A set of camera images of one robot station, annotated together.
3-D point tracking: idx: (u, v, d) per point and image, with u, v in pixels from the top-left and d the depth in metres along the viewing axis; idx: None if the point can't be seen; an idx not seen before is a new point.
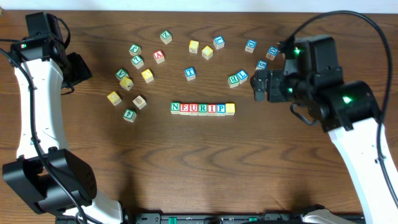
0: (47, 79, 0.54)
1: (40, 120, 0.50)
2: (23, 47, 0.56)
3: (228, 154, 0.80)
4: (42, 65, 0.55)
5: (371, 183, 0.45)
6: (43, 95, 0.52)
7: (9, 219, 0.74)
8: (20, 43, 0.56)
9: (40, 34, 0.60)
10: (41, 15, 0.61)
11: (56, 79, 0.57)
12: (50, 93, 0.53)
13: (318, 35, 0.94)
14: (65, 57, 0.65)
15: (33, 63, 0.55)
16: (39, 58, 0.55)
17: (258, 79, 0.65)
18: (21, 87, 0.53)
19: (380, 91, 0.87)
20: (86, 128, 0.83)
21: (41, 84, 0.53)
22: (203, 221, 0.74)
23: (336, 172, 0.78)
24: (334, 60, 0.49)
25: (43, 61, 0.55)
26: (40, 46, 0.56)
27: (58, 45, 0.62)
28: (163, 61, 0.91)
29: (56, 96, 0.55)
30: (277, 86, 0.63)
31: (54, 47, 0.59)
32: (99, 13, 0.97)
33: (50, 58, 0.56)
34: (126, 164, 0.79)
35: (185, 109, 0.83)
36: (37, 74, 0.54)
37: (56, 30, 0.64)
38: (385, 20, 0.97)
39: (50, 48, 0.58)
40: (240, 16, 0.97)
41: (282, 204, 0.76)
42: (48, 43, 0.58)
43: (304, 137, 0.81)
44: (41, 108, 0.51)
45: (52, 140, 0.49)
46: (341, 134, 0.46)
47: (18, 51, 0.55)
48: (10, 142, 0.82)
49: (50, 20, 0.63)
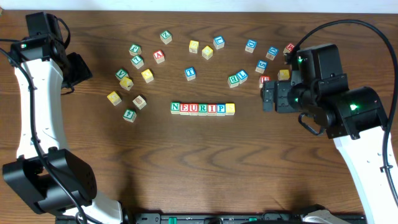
0: (47, 80, 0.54)
1: (40, 121, 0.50)
2: (23, 47, 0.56)
3: (228, 154, 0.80)
4: (42, 65, 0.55)
5: (376, 191, 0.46)
6: (43, 95, 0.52)
7: (9, 219, 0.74)
8: (20, 43, 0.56)
9: (40, 34, 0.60)
10: (41, 15, 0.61)
11: (56, 79, 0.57)
12: (50, 93, 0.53)
13: (318, 35, 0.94)
14: (65, 57, 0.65)
15: (33, 63, 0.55)
16: (39, 58, 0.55)
17: (266, 91, 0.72)
18: (21, 87, 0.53)
19: (380, 91, 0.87)
20: (86, 128, 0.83)
21: (41, 84, 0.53)
22: (203, 221, 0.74)
23: (335, 172, 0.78)
24: (338, 67, 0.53)
25: (43, 61, 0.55)
26: (40, 46, 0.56)
27: (58, 45, 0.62)
28: (163, 61, 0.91)
29: (56, 96, 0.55)
30: (284, 97, 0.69)
31: (54, 47, 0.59)
32: (99, 13, 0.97)
33: (50, 58, 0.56)
34: (126, 164, 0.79)
35: (185, 109, 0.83)
36: (37, 74, 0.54)
37: (56, 30, 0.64)
38: (385, 20, 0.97)
39: (50, 48, 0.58)
40: (240, 16, 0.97)
41: (281, 204, 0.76)
42: (48, 43, 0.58)
43: (304, 137, 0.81)
44: (41, 108, 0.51)
45: (52, 140, 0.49)
46: (346, 141, 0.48)
47: (19, 51, 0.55)
48: (10, 142, 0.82)
49: (50, 20, 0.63)
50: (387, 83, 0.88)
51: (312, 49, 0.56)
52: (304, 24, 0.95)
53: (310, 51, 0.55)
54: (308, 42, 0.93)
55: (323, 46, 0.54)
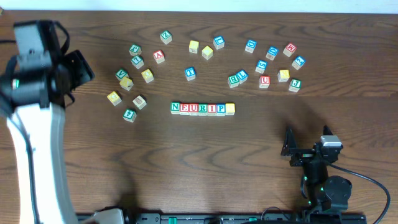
0: (49, 137, 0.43)
1: (42, 193, 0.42)
2: (14, 86, 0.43)
3: (229, 154, 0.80)
4: (39, 116, 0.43)
5: None
6: (42, 159, 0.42)
7: (9, 219, 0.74)
8: (11, 78, 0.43)
9: (33, 57, 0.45)
10: (33, 29, 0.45)
11: (56, 129, 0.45)
12: (52, 154, 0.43)
13: (317, 35, 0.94)
14: (68, 82, 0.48)
15: (28, 111, 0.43)
16: (37, 104, 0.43)
17: (297, 154, 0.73)
18: (17, 145, 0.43)
19: (380, 91, 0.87)
20: (86, 128, 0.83)
21: (40, 143, 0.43)
22: (203, 221, 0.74)
23: (336, 172, 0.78)
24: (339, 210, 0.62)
25: (41, 109, 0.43)
26: (37, 84, 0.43)
27: (58, 73, 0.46)
28: (163, 61, 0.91)
29: (58, 145, 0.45)
30: (305, 170, 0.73)
31: (51, 80, 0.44)
32: (99, 13, 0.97)
33: (49, 104, 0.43)
34: (126, 164, 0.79)
35: (185, 109, 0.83)
36: (33, 130, 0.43)
37: (52, 45, 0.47)
38: (385, 20, 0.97)
39: (46, 81, 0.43)
40: (241, 17, 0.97)
41: (281, 204, 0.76)
42: (49, 74, 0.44)
43: (304, 138, 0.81)
44: (43, 176, 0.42)
45: (55, 215, 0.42)
46: None
47: (12, 93, 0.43)
48: (10, 142, 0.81)
49: (46, 33, 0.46)
50: (387, 83, 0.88)
51: (331, 196, 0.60)
52: (305, 24, 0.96)
53: (328, 195, 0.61)
54: (308, 43, 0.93)
55: (339, 198, 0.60)
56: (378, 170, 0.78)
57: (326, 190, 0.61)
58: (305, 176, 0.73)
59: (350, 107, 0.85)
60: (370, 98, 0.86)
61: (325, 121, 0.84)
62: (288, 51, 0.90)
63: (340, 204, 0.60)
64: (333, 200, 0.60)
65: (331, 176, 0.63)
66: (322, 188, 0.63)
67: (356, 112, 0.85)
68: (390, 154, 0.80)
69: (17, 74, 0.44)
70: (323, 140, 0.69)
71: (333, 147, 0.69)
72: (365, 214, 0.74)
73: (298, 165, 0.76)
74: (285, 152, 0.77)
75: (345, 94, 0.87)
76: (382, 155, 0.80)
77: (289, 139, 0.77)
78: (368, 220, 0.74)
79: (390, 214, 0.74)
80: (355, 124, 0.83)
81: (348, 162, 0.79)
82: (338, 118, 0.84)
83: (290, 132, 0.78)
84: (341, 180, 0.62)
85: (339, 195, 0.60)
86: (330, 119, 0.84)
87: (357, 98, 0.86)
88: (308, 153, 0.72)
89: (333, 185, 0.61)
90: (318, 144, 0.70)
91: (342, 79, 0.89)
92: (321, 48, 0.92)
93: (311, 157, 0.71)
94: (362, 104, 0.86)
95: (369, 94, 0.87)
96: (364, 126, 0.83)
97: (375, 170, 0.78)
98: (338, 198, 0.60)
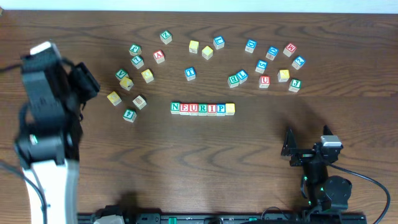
0: (63, 192, 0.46)
1: None
2: (32, 141, 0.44)
3: (229, 154, 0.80)
4: (55, 173, 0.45)
5: None
6: (56, 214, 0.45)
7: (9, 219, 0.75)
8: (28, 135, 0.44)
9: (46, 106, 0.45)
10: (43, 78, 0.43)
11: (71, 184, 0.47)
12: (66, 208, 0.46)
13: (317, 35, 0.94)
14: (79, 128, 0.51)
15: (44, 165, 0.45)
16: (53, 160, 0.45)
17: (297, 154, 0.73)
18: (33, 198, 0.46)
19: (380, 91, 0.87)
20: (86, 128, 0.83)
21: (55, 200, 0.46)
22: (203, 221, 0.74)
23: (336, 172, 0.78)
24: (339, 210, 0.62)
25: (58, 167, 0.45)
26: (53, 142, 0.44)
27: (72, 126, 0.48)
28: (163, 61, 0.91)
29: (73, 198, 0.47)
30: (304, 170, 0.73)
31: (68, 137, 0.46)
32: (99, 13, 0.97)
33: (65, 162, 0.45)
34: (126, 164, 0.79)
35: (185, 109, 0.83)
36: (48, 187, 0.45)
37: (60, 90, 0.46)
38: (385, 20, 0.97)
39: (63, 137, 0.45)
40: (241, 17, 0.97)
41: (281, 204, 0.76)
42: (64, 128, 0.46)
43: (304, 137, 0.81)
44: None
45: None
46: None
47: (30, 149, 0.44)
48: (10, 142, 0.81)
49: (53, 78, 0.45)
50: (387, 83, 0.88)
51: (331, 196, 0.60)
52: (304, 24, 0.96)
53: (329, 196, 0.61)
54: (308, 42, 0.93)
55: (339, 198, 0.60)
56: (378, 170, 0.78)
57: (326, 190, 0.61)
58: (305, 176, 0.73)
59: (350, 107, 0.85)
60: (370, 98, 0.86)
61: (325, 120, 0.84)
62: (288, 51, 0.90)
63: (340, 205, 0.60)
64: (333, 200, 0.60)
65: (331, 176, 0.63)
66: (322, 188, 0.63)
67: (356, 112, 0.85)
68: (390, 154, 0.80)
69: (31, 129, 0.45)
70: (323, 140, 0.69)
71: (333, 147, 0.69)
72: (365, 214, 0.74)
73: (297, 165, 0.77)
74: (285, 152, 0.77)
75: (345, 94, 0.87)
76: (382, 154, 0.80)
77: (289, 139, 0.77)
78: (368, 220, 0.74)
79: (390, 214, 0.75)
80: (355, 124, 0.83)
81: (348, 162, 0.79)
82: (338, 117, 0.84)
83: (290, 132, 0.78)
84: (341, 180, 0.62)
85: (339, 195, 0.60)
86: (330, 119, 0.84)
87: (357, 98, 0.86)
88: (308, 153, 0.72)
89: (333, 186, 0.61)
90: (318, 144, 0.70)
91: (342, 78, 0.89)
92: (321, 47, 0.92)
93: (311, 157, 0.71)
94: (362, 104, 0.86)
95: (369, 94, 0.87)
96: (364, 126, 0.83)
97: (375, 170, 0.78)
98: (339, 198, 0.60)
